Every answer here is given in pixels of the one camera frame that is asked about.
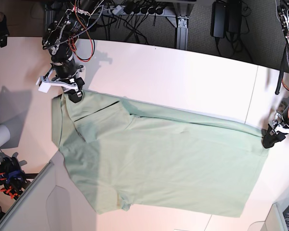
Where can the white power strip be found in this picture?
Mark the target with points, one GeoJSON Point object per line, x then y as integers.
{"type": "Point", "coordinates": [139, 10]}

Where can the blue orange clamp pile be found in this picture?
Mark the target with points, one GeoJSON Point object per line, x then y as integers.
{"type": "Point", "coordinates": [13, 179]}

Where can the light green T-shirt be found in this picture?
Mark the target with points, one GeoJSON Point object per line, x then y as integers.
{"type": "Point", "coordinates": [120, 152]}

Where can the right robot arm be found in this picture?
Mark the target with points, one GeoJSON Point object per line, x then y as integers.
{"type": "Point", "coordinates": [66, 21]}

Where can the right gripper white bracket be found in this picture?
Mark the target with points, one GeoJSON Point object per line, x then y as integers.
{"type": "Point", "coordinates": [69, 79]}

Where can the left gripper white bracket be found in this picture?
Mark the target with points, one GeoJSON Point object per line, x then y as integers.
{"type": "Point", "coordinates": [279, 126]}

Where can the aluminium frame post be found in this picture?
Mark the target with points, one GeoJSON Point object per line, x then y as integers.
{"type": "Point", "coordinates": [182, 32]}

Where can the black power adapter brick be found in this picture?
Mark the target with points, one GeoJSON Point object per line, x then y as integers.
{"type": "Point", "coordinates": [218, 20]}

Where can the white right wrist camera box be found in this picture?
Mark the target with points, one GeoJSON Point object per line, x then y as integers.
{"type": "Point", "coordinates": [43, 84]}

